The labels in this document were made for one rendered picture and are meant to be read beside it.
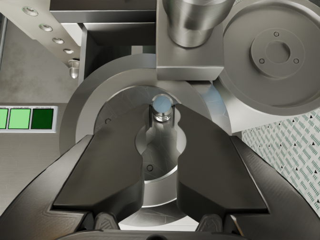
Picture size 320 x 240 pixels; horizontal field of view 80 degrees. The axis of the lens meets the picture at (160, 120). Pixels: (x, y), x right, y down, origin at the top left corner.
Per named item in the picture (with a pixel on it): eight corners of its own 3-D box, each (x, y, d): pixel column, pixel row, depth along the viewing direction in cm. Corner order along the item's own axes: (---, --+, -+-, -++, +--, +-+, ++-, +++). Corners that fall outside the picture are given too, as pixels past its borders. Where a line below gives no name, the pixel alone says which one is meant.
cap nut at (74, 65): (79, 59, 50) (78, 75, 50) (85, 65, 54) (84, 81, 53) (65, 59, 51) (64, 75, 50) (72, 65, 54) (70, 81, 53)
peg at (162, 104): (158, 88, 12) (177, 100, 12) (159, 100, 15) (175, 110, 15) (146, 107, 12) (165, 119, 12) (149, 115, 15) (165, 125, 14)
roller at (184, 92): (211, 67, 17) (217, 208, 15) (183, 117, 42) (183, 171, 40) (79, 67, 17) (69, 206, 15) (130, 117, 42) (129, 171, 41)
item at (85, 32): (95, -82, 21) (83, 85, 18) (131, 41, 44) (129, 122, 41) (90, -81, 21) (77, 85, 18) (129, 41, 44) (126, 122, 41)
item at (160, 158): (72, 129, 15) (145, 65, 15) (83, 132, 16) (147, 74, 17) (138, 206, 14) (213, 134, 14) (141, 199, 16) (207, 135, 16)
